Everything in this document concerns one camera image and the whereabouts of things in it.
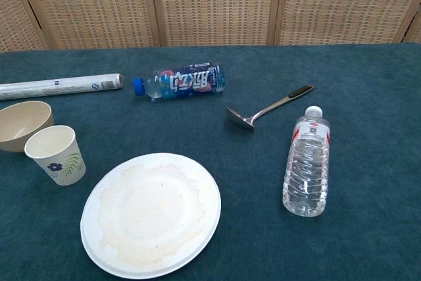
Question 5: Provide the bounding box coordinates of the beige bowl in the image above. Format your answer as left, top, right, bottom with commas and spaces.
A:
0, 101, 55, 153

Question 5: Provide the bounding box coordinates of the white paper plate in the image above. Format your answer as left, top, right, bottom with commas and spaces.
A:
80, 152, 222, 280

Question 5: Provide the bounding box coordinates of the floral paper cup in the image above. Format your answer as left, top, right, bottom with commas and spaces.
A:
24, 124, 87, 186

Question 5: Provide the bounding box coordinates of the blue labelled drink bottle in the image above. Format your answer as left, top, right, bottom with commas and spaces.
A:
132, 62, 227, 100

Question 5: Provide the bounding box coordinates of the steel ladle black grip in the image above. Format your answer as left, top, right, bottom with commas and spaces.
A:
225, 84, 316, 134

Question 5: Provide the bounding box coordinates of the clear water bottle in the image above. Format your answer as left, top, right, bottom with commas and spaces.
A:
282, 105, 332, 218

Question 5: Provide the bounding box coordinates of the woven folding screen panel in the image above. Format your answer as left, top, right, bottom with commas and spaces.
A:
0, 0, 45, 53
274, 0, 421, 45
403, 7, 421, 43
11, 0, 162, 50
147, 0, 285, 47

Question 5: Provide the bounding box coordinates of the white plastic wrap roll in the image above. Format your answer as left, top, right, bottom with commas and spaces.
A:
0, 72, 126, 101

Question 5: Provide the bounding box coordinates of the teal tablecloth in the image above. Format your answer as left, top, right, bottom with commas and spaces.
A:
0, 42, 421, 281

